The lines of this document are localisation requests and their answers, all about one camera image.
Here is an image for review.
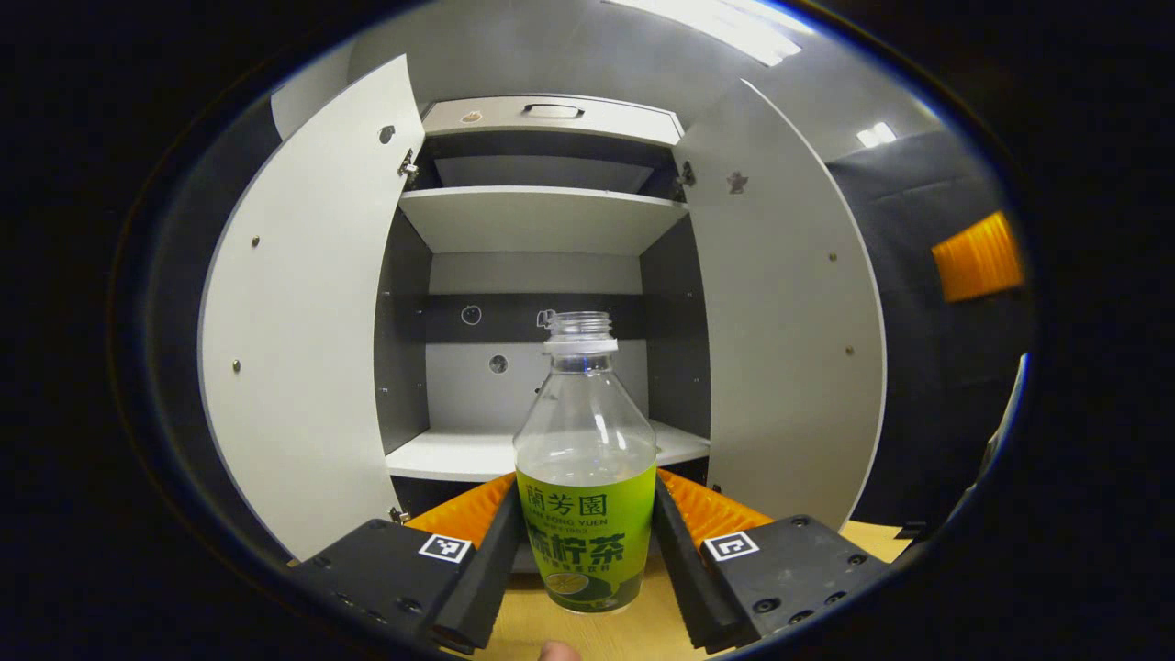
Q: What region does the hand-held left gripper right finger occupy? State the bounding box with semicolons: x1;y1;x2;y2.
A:
650;466;891;655

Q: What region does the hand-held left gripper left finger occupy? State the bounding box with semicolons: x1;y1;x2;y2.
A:
289;470;527;655

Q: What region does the clear bottle with green label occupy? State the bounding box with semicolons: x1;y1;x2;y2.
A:
512;310;658;614

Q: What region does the white cabinet door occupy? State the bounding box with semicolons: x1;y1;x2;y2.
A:
673;78;888;533
198;53;427;563

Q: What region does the white and grey cabinet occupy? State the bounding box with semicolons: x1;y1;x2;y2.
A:
372;95;713;524

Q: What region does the white cabinet drawer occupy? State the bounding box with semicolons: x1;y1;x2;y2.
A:
421;95;686;148

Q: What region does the black backdrop cloth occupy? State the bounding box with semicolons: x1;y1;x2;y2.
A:
147;96;1036;561

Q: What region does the long ceiling light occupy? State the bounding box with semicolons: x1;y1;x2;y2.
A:
601;0;818;67

